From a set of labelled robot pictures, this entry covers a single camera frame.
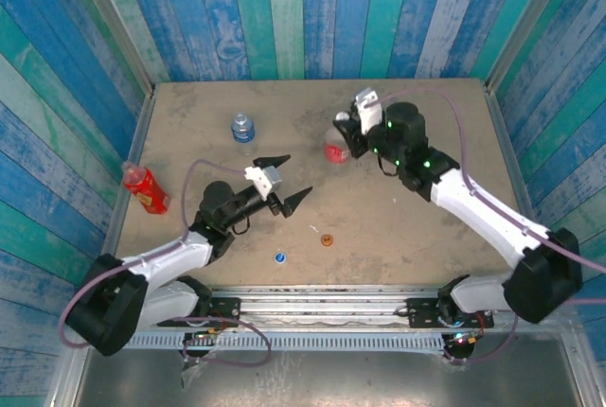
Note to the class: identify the white printed bottle cap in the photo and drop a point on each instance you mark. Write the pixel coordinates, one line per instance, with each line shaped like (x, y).
(341, 117)

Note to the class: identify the clear bottle red label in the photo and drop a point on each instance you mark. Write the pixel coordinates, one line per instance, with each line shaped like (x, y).
(333, 151)

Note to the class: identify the clear bottle blue label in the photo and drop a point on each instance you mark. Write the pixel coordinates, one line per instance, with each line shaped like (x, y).
(243, 132)

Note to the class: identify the orange bottle cap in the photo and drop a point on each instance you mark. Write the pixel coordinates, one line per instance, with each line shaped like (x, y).
(326, 240)

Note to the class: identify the white blue bottle cap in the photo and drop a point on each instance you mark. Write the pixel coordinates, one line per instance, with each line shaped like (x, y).
(280, 258)

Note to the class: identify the red drink bottle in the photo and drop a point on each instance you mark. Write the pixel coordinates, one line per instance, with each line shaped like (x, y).
(149, 191)

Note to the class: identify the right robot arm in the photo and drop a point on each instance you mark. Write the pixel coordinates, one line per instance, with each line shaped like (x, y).
(483, 213)

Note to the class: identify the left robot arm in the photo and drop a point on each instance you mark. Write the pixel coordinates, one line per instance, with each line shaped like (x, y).
(165, 258)

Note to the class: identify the small circuit board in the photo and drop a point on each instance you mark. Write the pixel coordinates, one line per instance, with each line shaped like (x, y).
(466, 340)
(208, 333)

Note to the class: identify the stainless metal sheet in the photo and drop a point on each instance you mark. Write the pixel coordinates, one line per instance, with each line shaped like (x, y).
(331, 383)

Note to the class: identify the aluminium table side rail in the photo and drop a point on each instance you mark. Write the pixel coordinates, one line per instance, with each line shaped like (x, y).
(507, 142)
(137, 142)

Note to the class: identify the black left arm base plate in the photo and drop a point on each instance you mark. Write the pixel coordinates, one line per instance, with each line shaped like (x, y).
(227, 307)

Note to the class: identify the aluminium mounting rail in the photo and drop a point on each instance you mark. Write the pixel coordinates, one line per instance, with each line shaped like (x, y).
(322, 307)

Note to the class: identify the aluminium corner post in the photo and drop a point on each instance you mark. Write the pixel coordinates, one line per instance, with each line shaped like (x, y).
(113, 19)
(523, 19)

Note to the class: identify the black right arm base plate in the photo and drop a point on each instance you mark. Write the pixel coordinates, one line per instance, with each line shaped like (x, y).
(421, 312)

